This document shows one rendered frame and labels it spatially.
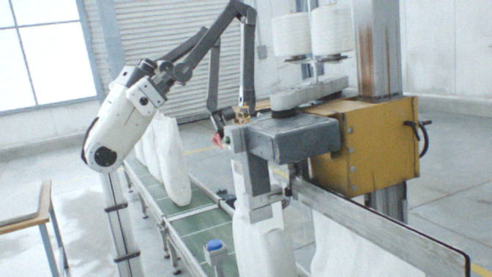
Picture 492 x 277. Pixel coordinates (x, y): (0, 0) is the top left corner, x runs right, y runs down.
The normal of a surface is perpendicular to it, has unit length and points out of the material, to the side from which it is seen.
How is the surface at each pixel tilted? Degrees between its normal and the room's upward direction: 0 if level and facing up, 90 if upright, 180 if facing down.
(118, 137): 115
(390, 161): 90
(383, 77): 90
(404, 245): 90
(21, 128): 90
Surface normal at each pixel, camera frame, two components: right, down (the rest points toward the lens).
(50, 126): 0.40, 0.17
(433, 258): -0.91, 0.22
